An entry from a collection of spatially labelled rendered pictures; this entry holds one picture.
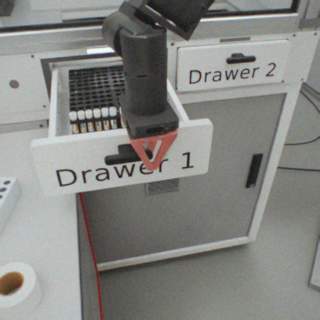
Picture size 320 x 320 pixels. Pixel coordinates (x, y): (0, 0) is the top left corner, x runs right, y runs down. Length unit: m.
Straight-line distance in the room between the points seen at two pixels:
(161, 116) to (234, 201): 0.86
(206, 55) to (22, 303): 0.64
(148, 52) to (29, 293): 0.36
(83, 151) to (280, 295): 1.11
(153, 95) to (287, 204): 1.42
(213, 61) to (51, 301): 0.63
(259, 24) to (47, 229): 0.67
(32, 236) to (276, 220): 1.28
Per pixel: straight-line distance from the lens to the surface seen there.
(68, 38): 0.80
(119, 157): 0.51
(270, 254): 1.57
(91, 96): 0.70
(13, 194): 0.69
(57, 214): 0.65
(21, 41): 0.81
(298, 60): 1.00
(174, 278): 1.44
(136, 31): 0.43
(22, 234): 0.64
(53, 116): 0.66
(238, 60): 0.85
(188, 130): 0.55
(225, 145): 1.07
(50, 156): 0.55
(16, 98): 0.87
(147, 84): 0.43
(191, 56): 0.84
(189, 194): 1.16
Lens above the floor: 1.23
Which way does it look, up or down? 40 degrees down
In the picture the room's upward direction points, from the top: straight up
